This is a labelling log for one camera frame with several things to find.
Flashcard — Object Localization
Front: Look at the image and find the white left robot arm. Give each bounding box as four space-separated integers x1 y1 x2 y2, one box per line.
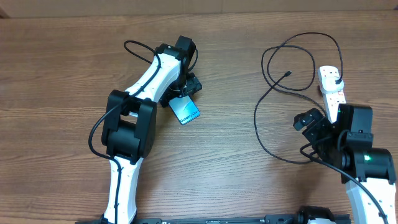
98 36 202 223

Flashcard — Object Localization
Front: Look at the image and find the Samsung Galaxy smartphone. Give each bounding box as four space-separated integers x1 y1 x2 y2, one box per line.
169 96 200 125

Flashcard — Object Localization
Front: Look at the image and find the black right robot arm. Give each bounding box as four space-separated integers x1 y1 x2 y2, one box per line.
293 104 397 223

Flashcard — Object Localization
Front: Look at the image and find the white charger plug adapter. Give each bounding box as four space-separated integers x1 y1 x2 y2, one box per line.
320 77 345 94

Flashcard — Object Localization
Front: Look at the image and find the white power strip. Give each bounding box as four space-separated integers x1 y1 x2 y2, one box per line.
317 65 346 123

